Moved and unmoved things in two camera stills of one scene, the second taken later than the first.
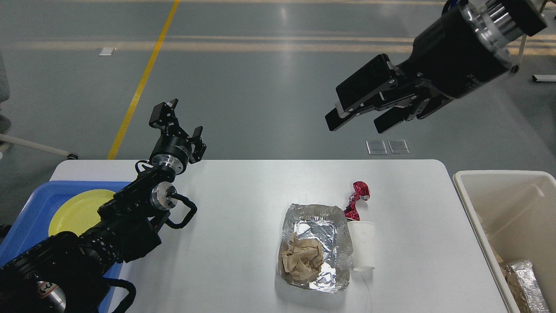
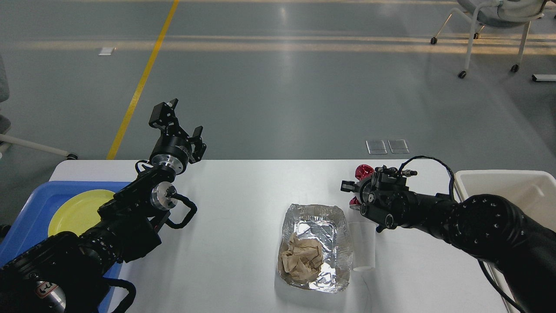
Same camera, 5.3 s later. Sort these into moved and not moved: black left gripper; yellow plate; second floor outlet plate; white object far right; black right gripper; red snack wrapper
Moved: red snack wrapper; black right gripper
Not moved: black left gripper; white object far right; second floor outlet plate; yellow plate
